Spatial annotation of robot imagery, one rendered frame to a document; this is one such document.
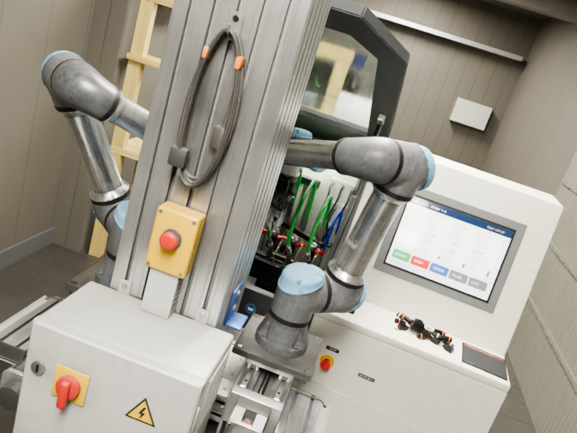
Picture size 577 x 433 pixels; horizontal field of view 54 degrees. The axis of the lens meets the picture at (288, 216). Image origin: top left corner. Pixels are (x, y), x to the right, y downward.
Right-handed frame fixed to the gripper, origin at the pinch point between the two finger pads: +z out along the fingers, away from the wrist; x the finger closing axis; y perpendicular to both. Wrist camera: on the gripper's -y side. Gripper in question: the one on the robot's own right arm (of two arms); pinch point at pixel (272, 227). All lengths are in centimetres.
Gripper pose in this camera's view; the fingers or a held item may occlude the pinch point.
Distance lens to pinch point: 196.1
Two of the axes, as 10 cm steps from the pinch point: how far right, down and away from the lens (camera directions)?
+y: -2.6, 2.3, -9.4
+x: 9.2, 3.5, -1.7
